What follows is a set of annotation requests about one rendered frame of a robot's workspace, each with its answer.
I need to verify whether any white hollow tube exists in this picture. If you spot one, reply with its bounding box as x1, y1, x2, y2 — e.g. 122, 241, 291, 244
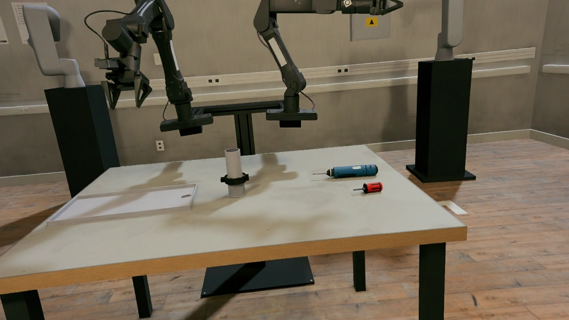
224, 148, 244, 179

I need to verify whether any red screwdriver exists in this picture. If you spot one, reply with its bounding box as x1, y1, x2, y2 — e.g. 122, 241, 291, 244
353, 182, 383, 193

